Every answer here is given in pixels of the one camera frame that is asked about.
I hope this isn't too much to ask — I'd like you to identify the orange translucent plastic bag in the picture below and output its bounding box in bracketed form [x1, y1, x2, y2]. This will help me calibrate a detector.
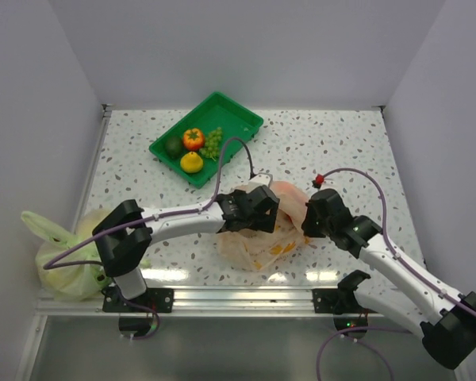
[217, 181, 309, 271]

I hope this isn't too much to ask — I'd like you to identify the green grape bunch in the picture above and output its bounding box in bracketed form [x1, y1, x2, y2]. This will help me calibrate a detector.
[199, 127, 223, 160]

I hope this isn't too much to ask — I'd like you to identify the yellow lemon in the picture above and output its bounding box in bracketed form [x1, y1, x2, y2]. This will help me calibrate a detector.
[180, 152, 204, 174]

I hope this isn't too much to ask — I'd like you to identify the red fruit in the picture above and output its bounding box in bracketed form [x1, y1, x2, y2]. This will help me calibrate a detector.
[182, 128, 205, 152]

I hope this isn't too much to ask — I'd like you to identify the green lime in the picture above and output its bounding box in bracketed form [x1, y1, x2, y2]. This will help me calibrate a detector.
[164, 136, 184, 159]

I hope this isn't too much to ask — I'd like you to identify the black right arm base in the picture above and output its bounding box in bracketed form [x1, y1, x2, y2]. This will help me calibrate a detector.
[310, 270, 375, 315]

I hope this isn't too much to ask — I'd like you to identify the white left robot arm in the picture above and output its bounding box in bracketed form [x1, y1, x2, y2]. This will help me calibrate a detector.
[93, 185, 279, 312]

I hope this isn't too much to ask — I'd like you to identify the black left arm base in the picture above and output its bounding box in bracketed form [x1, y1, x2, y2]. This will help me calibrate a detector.
[101, 286, 175, 314]

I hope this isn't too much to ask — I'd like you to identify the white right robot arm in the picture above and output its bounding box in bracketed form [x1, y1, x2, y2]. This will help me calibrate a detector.
[302, 189, 476, 370]

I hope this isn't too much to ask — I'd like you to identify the green translucent plastic bag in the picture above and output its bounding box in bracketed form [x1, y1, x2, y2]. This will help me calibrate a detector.
[21, 209, 146, 302]

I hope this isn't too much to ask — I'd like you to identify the green plastic tray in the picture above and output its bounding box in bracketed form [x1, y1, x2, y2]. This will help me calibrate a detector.
[149, 92, 263, 188]

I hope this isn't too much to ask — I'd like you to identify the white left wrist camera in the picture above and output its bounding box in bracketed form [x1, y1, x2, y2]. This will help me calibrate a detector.
[248, 173, 273, 187]

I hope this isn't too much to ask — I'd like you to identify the red cable connector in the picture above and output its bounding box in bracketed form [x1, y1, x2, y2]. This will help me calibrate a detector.
[312, 174, 325, 190]

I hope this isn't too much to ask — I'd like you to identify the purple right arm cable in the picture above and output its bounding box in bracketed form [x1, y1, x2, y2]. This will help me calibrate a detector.
[323, 167, 476, 381]

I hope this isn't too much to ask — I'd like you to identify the aluminium side rail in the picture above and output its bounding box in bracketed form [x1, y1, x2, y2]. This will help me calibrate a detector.
[71, 104, 113, 230]

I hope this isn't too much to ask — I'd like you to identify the aluminium front rail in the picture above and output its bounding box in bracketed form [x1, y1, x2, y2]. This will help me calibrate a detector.
[35, 287, 453, 318]

